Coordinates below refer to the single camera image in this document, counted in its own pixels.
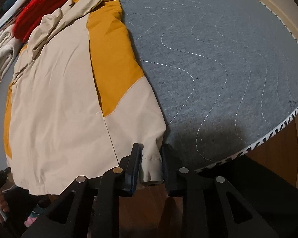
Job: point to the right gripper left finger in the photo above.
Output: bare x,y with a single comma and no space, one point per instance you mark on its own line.
120,181

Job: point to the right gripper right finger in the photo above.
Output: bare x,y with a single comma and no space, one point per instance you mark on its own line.
188,208

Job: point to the beige and mustard jacket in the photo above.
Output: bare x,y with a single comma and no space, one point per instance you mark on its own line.
78,101

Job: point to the cream folded blanket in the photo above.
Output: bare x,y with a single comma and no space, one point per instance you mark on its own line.
9,49

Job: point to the grey quilted mattress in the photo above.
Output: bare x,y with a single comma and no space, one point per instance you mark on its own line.
225,72

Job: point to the white folded bedding stack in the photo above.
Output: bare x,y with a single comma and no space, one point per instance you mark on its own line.
17,2

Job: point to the red folded blanket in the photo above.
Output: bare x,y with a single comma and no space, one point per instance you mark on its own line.
30,17

